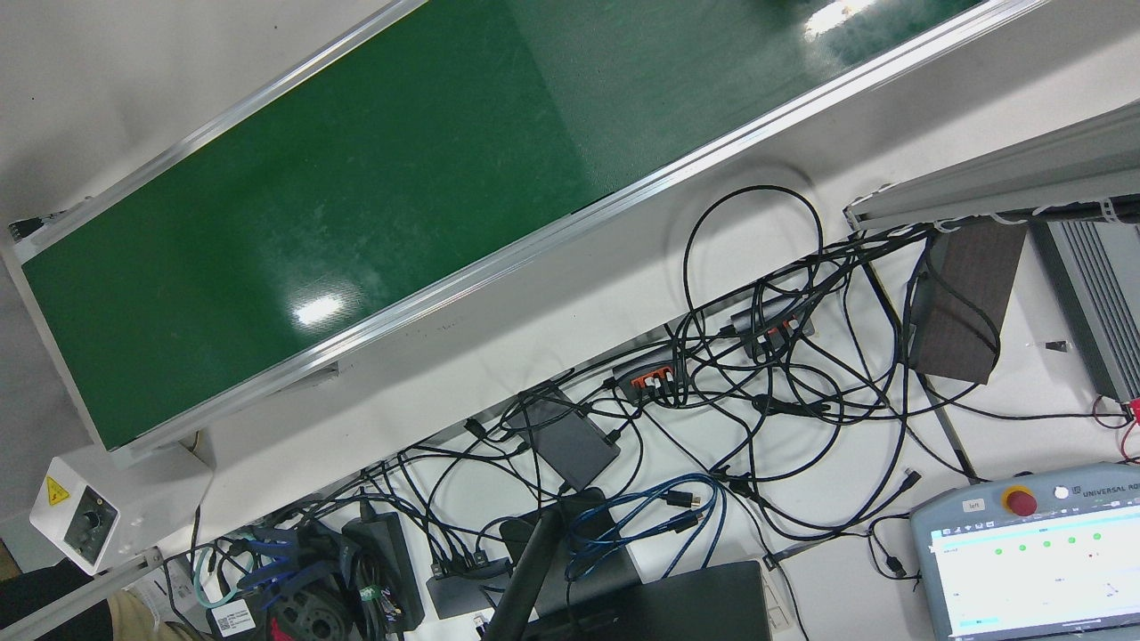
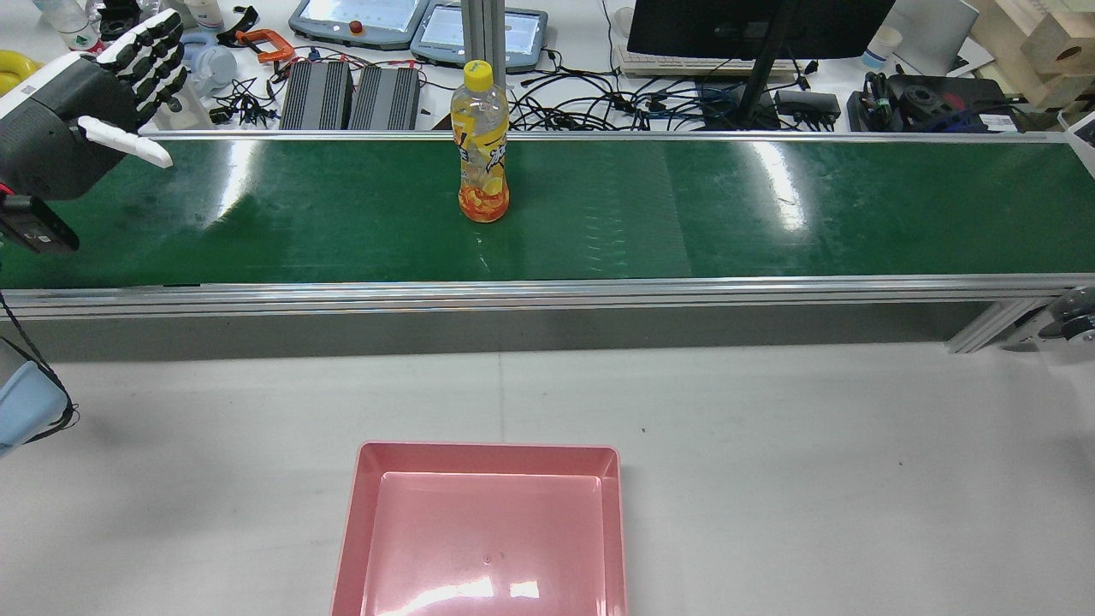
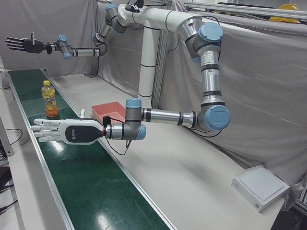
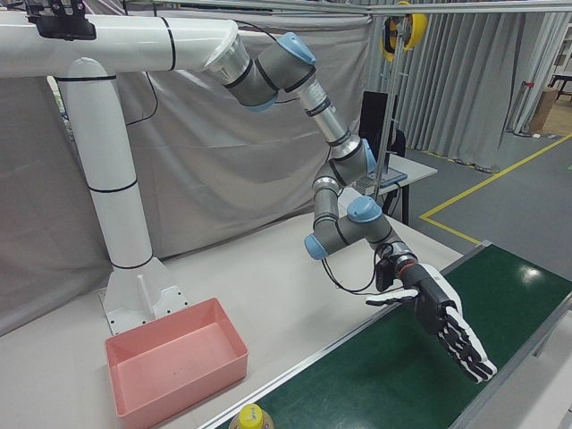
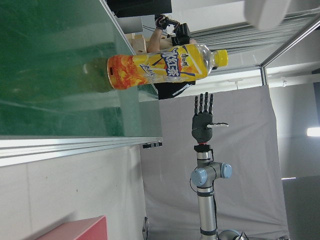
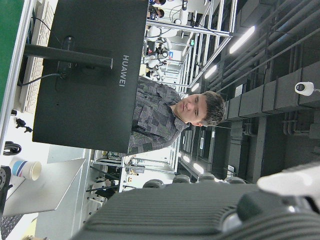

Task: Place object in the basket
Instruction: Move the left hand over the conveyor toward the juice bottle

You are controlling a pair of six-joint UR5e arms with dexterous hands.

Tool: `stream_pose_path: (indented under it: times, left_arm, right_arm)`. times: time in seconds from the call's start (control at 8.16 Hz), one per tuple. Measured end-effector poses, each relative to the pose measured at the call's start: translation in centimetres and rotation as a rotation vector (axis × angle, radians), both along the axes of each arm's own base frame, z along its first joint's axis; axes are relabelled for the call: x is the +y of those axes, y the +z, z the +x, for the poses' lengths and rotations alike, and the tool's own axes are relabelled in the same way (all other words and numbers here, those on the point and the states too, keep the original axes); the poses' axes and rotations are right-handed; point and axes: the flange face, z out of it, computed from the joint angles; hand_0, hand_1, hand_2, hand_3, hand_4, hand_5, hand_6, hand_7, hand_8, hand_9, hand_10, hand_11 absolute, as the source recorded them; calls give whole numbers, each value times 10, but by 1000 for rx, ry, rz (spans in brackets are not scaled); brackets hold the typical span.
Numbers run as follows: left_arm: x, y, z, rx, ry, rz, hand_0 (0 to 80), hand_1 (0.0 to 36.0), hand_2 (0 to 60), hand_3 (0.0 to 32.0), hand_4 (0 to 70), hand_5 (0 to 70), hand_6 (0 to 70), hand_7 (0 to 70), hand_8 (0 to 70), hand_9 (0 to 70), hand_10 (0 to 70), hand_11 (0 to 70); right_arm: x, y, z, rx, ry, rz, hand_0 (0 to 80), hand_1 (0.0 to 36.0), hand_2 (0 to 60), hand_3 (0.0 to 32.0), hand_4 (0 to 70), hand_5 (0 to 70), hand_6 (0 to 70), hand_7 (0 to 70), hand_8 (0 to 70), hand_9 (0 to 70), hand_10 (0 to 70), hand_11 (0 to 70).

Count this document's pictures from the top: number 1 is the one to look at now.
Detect green conveyor belt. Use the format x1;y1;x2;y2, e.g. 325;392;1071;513
0;0;1061;470

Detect white conveyor control box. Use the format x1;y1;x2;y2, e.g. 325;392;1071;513
28;442;215;577

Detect dark brown block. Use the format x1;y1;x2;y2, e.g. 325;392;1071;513
908;220;1030;385

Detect black pulley part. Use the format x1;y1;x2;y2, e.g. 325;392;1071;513
267;583;348;641

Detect black power brick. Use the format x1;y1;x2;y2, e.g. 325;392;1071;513
343;512;427;633

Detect white keyboard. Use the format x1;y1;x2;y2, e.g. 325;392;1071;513
761;556;798;633

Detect white barcode label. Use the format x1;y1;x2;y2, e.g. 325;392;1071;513
209;598;259;637

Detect black monitor stand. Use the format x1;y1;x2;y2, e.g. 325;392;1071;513
484;488;644;641

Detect black usb hub orange ports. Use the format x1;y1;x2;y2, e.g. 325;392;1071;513
730;296;816;357
611;345;688;403

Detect aluminium rail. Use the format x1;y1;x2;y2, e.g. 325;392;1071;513
0;546;167;641

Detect blue cable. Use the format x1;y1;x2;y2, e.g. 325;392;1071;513
566;472;729;584

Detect red cable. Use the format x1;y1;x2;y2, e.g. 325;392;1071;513
1094;396;1140;464

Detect black docking hub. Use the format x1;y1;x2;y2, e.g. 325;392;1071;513
426;554;513;621

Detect aluminium profile post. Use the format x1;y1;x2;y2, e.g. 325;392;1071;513
843;101;1140;234

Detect black monitor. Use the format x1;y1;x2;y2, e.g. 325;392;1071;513
534;561;774;641

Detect grey ribbed metal box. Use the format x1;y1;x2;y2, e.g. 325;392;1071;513
1030;218;1140;406

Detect grey robot teach pendant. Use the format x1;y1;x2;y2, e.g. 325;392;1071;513
909;461;1140;641

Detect flat black adapter box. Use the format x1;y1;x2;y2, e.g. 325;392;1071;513
517;389;622;492

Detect long black looped cable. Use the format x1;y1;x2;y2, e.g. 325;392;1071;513
683;184;825;357

